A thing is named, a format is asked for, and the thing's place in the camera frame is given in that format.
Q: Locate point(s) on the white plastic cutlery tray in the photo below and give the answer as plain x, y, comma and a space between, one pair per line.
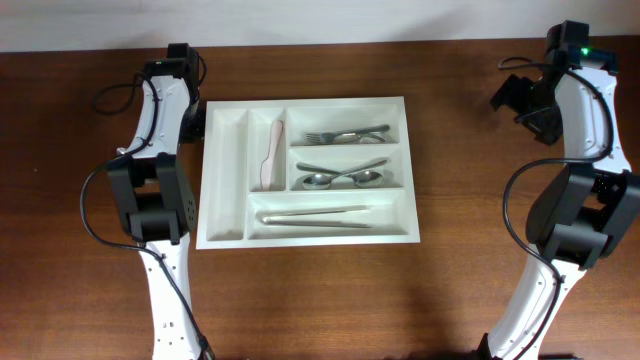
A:
305, 175

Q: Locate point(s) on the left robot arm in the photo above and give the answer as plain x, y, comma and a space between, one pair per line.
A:
155, 202

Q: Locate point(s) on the steel fork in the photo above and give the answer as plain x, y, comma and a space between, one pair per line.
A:
365, 138
326, 138

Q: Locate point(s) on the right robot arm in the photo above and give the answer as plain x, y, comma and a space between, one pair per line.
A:
583, 214

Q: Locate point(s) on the large steel spoon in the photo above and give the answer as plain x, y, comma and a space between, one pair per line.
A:
335, 175
352, 175

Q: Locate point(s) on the pink plastic knife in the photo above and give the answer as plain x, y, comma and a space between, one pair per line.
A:
266, 169

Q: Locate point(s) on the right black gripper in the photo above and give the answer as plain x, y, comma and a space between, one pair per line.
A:
510, 93

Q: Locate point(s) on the steel kitchen tongs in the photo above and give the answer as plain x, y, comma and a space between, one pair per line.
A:
313, 218

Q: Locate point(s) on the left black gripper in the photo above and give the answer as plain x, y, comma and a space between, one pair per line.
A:
198, 131

